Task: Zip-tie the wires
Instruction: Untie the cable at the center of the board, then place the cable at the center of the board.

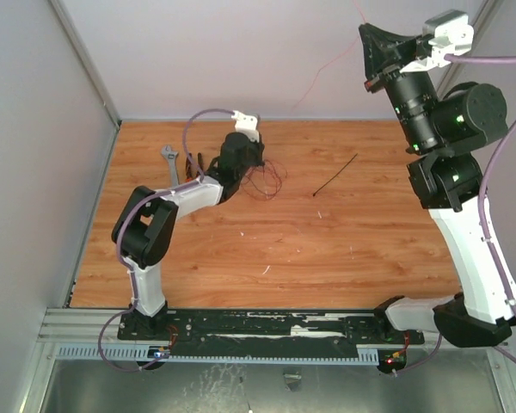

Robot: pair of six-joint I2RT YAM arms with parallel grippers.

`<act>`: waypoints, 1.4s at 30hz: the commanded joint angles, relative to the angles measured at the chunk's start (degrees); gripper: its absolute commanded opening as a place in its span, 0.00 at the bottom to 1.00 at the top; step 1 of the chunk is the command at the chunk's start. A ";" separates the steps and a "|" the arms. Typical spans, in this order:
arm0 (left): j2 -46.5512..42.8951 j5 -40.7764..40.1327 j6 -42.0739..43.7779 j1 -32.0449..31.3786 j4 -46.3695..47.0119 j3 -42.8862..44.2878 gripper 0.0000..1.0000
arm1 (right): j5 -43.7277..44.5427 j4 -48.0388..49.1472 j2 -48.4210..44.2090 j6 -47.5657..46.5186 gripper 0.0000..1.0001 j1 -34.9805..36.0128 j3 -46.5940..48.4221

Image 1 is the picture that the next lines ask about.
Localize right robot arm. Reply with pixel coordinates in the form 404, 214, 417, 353
359, 22, 516, 348

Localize orange handled pliers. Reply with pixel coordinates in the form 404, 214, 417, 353
185, 152, 204, 182

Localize black zip tie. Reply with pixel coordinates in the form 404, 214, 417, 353
312, 153, 359, 197

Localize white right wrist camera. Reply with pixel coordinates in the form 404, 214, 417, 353
400, 9, 475, 73

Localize coloured wire bundle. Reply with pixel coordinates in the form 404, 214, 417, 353
239, 157, 288, 201

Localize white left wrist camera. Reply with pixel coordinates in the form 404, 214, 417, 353
231, 110, 260, 143

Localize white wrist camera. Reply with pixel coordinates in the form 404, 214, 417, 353
231, 110, 260, 143
400, 9, 475, 73

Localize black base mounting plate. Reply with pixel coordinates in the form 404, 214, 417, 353
117, 309, 425, 355

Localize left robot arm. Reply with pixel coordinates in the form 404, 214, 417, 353
112, 132, 264, 340

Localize silver adjustable wrench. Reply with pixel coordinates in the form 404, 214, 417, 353
161, 145, 180, 187

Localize grey slotted cable duct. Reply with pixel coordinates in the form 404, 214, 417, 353
55, 343, 379, 367

